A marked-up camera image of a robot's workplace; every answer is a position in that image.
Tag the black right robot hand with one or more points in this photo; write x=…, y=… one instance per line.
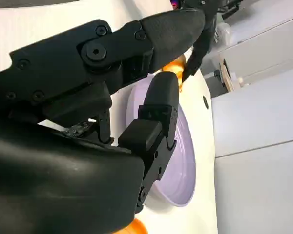
x=51, y=170

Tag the orange and white bread roll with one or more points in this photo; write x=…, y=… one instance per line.
x=136, y=228
x=177, y=64

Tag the lilac plate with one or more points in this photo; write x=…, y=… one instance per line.
x=183, y=151

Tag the black table grommet hole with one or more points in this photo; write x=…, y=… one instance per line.
x=205, y=101

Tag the wooden board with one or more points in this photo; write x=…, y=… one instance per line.
x=227, y=75

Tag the grey partition panel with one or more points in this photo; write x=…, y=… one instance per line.
x=258, y=195
x=258, y=117

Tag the white workshop cabinet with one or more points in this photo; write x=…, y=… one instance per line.
x=266, y=44

